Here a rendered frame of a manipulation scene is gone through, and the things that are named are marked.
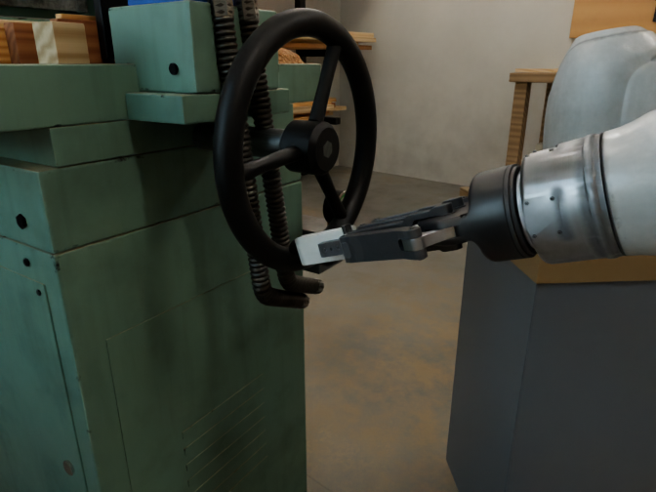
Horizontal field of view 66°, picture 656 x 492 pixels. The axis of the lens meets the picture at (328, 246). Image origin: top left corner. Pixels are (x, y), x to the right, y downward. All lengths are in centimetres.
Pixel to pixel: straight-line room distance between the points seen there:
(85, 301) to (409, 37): 386
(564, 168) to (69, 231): 48
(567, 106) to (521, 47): 301
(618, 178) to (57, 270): 53
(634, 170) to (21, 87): 51
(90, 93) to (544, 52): 344
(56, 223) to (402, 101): 387
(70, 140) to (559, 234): 47
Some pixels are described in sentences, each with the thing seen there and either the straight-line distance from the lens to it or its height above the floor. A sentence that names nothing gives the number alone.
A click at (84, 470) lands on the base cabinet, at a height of 41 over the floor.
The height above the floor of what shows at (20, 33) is 93.
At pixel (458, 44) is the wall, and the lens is 408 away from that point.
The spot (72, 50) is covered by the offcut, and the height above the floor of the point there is 91.
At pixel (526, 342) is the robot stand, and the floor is 50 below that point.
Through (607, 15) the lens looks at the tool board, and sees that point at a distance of 372.
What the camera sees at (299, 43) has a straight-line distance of 361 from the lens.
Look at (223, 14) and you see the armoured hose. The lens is 58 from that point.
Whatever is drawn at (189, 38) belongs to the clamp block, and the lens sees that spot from 57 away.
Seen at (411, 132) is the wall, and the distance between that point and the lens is 429.
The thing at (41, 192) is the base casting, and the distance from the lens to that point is 59.
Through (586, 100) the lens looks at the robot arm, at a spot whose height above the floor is 85.
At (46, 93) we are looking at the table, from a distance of 58.
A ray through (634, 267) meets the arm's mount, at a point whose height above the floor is 62.
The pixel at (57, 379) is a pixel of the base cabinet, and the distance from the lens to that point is 71.
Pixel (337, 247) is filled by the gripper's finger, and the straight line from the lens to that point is 49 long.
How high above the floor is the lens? 90
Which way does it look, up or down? 20 degrees down
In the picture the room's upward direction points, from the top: straight up
